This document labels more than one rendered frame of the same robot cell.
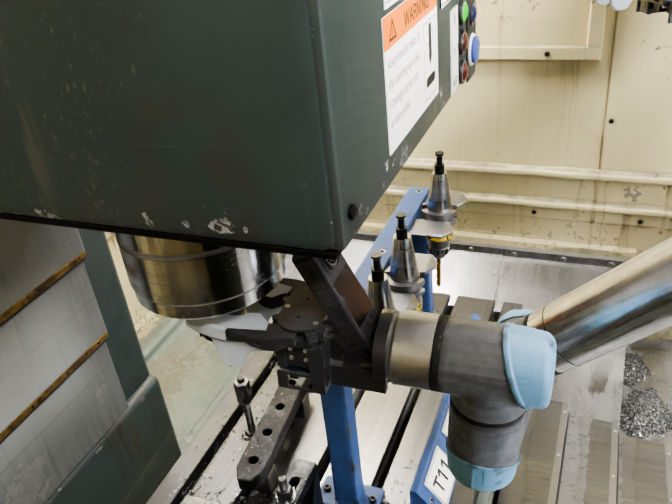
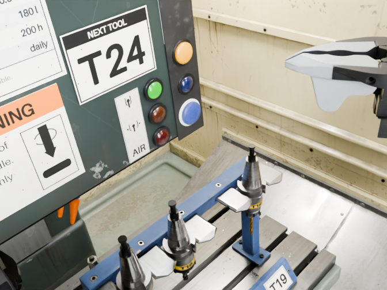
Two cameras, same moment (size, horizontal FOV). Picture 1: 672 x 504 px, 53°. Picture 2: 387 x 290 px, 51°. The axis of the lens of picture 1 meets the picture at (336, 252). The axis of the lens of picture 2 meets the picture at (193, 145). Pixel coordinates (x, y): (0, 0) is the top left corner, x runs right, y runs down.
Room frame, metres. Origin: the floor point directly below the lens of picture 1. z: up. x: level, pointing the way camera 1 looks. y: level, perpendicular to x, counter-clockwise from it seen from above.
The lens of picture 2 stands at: (0.37, -0.37, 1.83)
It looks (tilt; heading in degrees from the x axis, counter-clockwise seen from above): 35 degrees down; 25
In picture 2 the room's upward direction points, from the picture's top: 7 degrees counter-clockwise
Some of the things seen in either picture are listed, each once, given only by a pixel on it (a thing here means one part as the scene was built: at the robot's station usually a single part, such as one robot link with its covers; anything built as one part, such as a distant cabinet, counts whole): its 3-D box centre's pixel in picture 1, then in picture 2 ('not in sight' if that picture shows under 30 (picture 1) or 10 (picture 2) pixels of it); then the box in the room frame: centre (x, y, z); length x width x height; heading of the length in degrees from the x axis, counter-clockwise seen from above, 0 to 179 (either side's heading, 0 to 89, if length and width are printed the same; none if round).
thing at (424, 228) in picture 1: (432, 228); (235, 200); (0.98, -0.17, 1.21); 0.07 x 0.05 x 0.01; 65
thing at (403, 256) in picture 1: (403, 255); (177, 229); (0.83, -0.10, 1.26); 0.04 x 0.04 x 0.07
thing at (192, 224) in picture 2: (414, 262); (199, 229); (0.88, -0.12, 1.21); 0.07 x 0.05 x 0.01; 65
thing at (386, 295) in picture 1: (379, 298); (129, 265); (0.73, -0.05, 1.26); 0.04 x 0.04 x 0.07
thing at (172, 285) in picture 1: (200, 225); not in sight; (0.59, 0.13, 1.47); 0.16 x 0.16 x 0.12
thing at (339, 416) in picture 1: (341, 431); not in sight; (0.71, 0.02, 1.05); 0.10 x 0.05 x 0.30; 65
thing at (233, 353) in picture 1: (229, 342); not in sight; (0.55, 0.12, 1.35); 0.09 x 0.03 x 0.06; 83
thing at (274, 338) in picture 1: (270, 330); not in sight; (0.54, 0.07, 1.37); 0.09 x 0.05 x 0.02; 83
